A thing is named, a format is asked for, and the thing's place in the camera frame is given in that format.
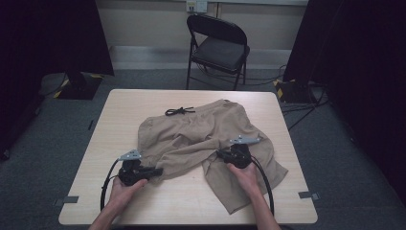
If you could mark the person's right hand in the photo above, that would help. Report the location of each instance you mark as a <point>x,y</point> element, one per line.
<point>245,179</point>

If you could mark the khaki shorts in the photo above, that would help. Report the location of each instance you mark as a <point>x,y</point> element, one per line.
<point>191,137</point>

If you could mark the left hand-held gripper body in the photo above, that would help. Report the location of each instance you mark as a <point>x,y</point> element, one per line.
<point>130,171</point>

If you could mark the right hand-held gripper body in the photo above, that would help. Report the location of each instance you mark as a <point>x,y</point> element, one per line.
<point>240,155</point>

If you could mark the grey tape strip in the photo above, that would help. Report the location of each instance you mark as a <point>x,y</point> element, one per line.
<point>309,195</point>
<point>67,200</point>

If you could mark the black yellow-striped stand base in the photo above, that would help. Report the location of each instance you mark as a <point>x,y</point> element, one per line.
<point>293,91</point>

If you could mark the person's left hand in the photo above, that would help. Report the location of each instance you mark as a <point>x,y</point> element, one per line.
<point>123,193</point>

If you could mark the black folding chair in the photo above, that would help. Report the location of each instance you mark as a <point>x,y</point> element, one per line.
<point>220,51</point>

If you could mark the dark curtain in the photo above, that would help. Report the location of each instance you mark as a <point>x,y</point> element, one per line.
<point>38,48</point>
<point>360,80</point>

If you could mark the white wall socket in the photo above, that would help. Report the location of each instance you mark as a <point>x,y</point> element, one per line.
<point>196,5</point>

